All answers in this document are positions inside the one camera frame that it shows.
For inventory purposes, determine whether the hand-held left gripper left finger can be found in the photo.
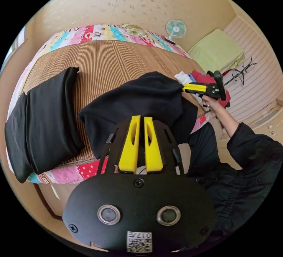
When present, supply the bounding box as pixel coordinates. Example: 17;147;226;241
118;115;142;172

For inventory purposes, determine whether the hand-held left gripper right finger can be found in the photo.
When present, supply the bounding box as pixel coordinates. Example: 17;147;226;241
144;116;164;172

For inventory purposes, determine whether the black long sleeve shirt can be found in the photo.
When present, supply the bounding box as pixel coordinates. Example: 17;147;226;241
78;71;198;160

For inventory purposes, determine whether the person's right forearm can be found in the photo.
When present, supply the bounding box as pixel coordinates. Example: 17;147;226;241
211;104;240;139

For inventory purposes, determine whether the person's right hand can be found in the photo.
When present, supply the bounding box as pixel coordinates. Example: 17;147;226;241
201;95;222;113

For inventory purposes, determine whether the pile of clothes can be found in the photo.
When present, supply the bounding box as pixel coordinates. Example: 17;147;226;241
174;69;231;109

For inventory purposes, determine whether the black coat rack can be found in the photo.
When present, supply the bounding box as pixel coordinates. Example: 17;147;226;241
224;56;258;86

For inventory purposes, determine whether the yellow-green covered furniture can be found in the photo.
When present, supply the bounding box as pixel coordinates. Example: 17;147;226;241
187;29;245;74

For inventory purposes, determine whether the small teal fan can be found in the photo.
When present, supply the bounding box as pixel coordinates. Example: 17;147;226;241
164;18;188;45

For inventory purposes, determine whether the green patterned pillow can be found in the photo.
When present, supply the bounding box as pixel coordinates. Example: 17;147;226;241
121;24;148;37

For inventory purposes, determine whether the person's body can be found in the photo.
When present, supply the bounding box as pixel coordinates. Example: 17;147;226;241
185;121;283;248

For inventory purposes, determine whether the bed with woven mat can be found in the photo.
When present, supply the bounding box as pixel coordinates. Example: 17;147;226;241
5;24;216;184

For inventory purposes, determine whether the black smooth folded garment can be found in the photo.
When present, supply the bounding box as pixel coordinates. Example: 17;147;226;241
4;67;86;184

